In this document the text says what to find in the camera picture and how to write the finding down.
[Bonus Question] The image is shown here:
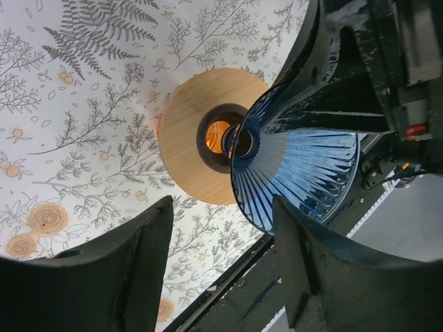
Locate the orange glass carafe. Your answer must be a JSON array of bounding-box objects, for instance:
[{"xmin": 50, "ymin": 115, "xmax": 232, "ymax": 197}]
[{"xmin": 152, "ymin": 89, "xmax": 250, "ymax": 167}]

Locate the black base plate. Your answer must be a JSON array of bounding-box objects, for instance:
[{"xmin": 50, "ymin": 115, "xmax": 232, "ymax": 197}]
[{"xmin": 162, "ymin": 131, "xmax": 399, "ymax": 332}]

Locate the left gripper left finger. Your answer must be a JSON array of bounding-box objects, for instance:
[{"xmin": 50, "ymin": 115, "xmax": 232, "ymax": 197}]
[{"xmin": 1, "ymin": 196, "xmax": 173, "ymax": 331}]

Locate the floral tablecloth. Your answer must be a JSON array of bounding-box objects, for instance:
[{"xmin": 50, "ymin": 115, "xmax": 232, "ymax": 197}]
[{"xmin": 1, "ymin": 1, "xmax": 308, "ymax": 331}]

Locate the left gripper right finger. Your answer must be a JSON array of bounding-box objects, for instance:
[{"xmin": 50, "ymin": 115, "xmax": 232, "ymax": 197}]
[{"xmin": 272, "ymin": 196, "xmax": 442, "ymax": 331}]

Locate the wooden ring dripper stand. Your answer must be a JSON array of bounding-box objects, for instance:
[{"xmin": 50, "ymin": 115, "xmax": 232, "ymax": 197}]
[{"xmin": 159, "ymin": 68, "xmax": 268, "ymax": 205}]

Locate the blue glass dripper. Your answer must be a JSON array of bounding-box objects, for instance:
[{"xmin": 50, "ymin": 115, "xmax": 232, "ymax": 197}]
[{"xmin": 221, "ymin": 84, "xmax": 361, "ymax": 234}]

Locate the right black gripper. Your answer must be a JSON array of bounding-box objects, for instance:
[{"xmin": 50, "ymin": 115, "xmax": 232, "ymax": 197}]
[{"xmin": 264, "ymin": 1, "xmax": 442, "ymax": 175}]

